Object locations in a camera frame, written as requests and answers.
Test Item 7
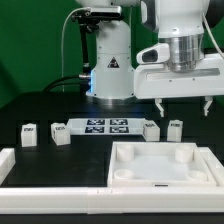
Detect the grey white cable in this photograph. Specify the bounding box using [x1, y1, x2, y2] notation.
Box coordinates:
[60, 6, 93, 93]

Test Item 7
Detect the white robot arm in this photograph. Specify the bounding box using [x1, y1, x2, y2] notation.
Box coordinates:
[76, 0, 224, 102]

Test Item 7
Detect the white U-shaped obstacle fence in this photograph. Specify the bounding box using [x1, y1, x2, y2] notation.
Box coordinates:
[0, 147, 224, 214]

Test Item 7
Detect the black camera on stand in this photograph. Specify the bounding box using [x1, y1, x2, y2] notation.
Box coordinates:
[71, 6, 123, 76]

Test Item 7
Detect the white square tabletop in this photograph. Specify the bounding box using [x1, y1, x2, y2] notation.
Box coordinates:
[107, 142, 217, 188]

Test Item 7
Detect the black cable bundle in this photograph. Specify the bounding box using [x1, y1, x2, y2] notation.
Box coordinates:
[41, 74, 91, 93]

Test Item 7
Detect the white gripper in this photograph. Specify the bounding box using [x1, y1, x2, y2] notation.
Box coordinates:
[134, 44, 224, 117]

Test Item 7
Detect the white plate with tags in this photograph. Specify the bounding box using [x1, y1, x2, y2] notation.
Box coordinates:
[67, 118, 144, 135]

